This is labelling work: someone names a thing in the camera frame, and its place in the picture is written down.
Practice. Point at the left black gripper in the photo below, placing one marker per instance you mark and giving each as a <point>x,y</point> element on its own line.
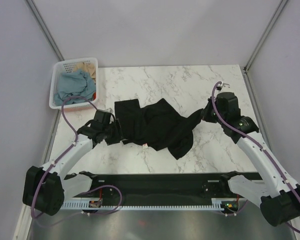
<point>118,136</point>

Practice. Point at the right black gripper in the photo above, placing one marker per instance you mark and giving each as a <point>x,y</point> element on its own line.
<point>205,113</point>

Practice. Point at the black t shirt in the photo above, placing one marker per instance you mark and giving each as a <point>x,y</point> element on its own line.
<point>157,125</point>

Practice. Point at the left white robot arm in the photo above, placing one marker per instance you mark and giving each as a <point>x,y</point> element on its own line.
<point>47,187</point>

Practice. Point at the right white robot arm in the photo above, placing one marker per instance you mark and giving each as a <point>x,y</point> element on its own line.
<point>278,198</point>

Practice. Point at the orange cloth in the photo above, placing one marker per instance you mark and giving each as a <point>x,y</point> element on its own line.
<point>94,96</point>

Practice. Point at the blue t shirt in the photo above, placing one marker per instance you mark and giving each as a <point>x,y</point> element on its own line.
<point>78,83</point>

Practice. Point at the white plastic basket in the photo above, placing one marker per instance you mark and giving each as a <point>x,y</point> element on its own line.
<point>67,66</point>

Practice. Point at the beige t shirt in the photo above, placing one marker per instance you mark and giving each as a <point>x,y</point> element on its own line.
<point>86,67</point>

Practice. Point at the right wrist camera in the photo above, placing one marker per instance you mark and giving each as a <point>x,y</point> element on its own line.
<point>222,86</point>

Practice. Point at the white slotted cable duct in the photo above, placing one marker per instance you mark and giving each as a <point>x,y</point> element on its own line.
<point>92,204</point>

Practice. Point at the right aluminium frame post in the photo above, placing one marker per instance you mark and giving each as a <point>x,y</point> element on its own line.
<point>267,31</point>

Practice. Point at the aluminium frame post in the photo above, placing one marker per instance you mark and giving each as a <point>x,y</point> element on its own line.
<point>44,28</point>
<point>267,31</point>

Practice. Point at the left aluminium frame post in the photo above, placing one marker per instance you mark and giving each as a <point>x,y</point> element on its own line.
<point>44,28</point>

